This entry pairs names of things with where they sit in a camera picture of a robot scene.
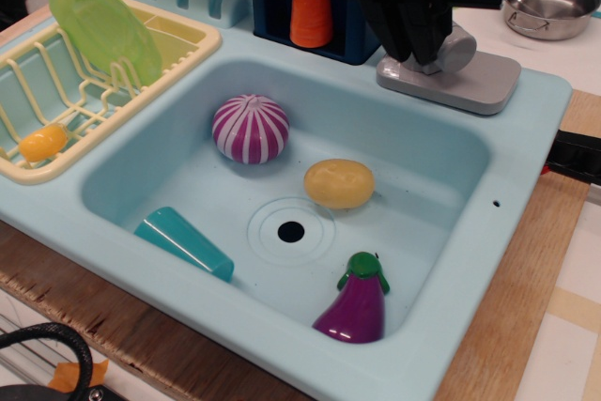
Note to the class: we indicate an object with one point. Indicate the grey toy faucet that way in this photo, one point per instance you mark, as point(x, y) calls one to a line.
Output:
point(460, 76)

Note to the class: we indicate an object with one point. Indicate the orange toy carrot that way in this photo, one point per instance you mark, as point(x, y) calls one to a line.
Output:
point(311, 23)

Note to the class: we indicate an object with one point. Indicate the stainless steel pot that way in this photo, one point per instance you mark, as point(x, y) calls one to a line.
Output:
point(548, 19)

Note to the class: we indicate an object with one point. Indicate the yellow toy potato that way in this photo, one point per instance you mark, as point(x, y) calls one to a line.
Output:
point(339, 183)

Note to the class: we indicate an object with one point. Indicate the purple striped toy onion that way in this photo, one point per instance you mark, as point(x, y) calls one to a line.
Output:
point(250, 129)

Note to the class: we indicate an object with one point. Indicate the light blue toy sink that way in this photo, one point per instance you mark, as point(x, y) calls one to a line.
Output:
point(450, 189)

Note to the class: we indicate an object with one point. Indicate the black clamp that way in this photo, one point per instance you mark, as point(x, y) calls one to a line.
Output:
point(576, 156)

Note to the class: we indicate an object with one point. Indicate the green plastic plate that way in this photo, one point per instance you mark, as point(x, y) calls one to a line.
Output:
point(105, 31)

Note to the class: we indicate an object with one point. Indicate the purple toy eggplant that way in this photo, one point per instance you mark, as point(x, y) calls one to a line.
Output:
point(357, 315)

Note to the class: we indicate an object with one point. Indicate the teal plastic cup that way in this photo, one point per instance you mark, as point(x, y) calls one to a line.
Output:
point(170, 231)

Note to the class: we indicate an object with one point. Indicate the yellow dish rack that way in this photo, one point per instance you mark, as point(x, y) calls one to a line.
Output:
point(44, 80)

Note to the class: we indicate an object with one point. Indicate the yellow toy lemon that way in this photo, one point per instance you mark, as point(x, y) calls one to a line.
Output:
point(44, 143)

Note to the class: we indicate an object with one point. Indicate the orange tape piece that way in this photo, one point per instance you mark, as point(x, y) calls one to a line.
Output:
point(66, 376)

